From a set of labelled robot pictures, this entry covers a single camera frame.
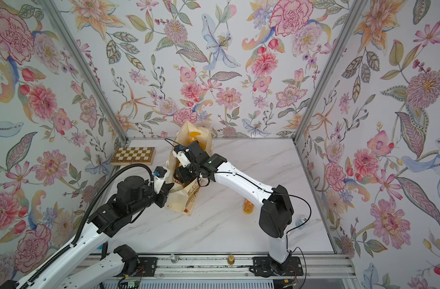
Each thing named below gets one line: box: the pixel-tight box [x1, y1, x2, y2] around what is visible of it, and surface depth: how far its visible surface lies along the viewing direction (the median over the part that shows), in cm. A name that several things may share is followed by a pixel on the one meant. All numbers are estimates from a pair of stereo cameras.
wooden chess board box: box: [110, 146, 157, 165], surface depth 110 cm
